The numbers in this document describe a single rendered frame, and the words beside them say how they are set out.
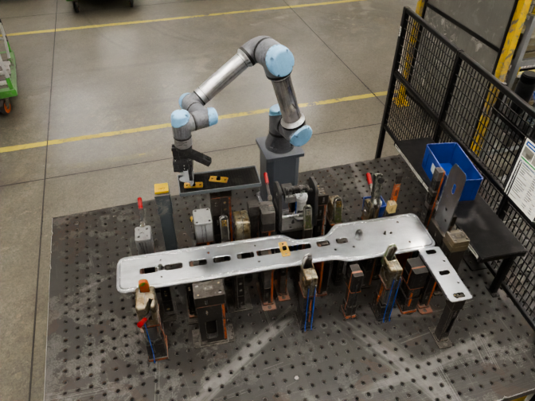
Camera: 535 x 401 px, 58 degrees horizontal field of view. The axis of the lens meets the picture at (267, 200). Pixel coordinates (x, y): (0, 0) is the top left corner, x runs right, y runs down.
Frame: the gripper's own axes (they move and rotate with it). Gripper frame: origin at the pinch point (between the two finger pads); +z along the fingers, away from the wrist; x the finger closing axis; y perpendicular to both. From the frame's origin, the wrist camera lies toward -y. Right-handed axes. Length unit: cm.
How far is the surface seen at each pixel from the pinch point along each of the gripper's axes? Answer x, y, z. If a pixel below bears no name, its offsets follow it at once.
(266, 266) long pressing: 36, -30, 18
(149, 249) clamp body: 22.6, 19.7, 18.3
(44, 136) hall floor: -227, 157, 118
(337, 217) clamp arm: 10, -65, 17
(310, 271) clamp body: 44, -47, 13
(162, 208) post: 4.0, 14.5, 11.7
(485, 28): -178, -215, 4
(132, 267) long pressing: 33.0, 25.4, 17.9
